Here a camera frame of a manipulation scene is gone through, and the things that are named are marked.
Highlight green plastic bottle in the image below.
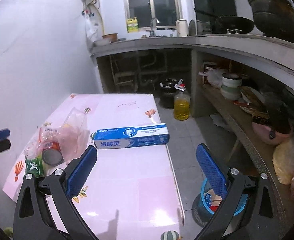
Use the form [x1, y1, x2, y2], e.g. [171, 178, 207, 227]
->
[25, 154, 48, 177]

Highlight red soda can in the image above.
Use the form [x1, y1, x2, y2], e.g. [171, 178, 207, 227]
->
[41, 141, 63, 167]

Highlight clear cake plastic bag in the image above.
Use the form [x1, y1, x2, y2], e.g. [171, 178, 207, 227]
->
[23, 108, 89, 164]

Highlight blue toothpaste box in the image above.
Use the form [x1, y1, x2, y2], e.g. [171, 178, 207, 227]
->
[93, 124, 170, 150]

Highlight blue plastic trash basket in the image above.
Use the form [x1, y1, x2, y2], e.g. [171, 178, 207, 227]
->
[191, 178, 249, 228]

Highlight concrete kitchen counter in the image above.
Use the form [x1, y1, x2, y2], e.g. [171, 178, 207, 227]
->
[90, 34, 294, 90]

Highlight yellow plastic bag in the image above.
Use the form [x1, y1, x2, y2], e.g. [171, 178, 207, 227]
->
[272, 135, 294, 185]

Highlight pink plastic basin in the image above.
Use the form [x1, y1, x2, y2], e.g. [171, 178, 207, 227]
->
[252, 122, 293, 146]

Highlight pink patterned tablecloth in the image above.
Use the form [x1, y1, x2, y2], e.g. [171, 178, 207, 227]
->
[2, 93, 186, 240]

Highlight stack of white bowls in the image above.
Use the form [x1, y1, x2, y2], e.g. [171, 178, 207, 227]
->
[220, 73, 242, 101]

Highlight yellow cooking oil bottle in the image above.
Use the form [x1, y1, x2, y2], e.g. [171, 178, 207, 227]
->
[174, 79, 190, 121]

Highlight white plastic bag on shelf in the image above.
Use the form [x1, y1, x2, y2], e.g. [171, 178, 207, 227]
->
[198, 67, 226, 88]

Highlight brown ceramic bowl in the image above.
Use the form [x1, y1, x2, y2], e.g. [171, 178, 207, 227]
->
[103, 33, 118, 43]

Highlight yellow detergent bottle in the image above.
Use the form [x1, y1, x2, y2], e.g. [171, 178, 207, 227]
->
[126, 17, 139, 33]

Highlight black wok pan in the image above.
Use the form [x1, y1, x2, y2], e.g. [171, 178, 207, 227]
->
[194, 8, 255, 35]

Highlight white kettle jug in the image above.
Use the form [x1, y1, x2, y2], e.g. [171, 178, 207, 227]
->
[176, 19, 189, 37]

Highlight stacked black metal pots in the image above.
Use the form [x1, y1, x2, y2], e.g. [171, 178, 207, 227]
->
[248, 0, 294, 43]

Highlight metal sink faucet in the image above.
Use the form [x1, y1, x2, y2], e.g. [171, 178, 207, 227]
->
[149, 17, 159, 37]

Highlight black cabinet appliance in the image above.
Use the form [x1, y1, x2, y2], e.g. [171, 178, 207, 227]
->
[194, 0, 237, 34]

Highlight window with white frame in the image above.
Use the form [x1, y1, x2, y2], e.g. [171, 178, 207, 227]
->
[124, 0, 181, 31]

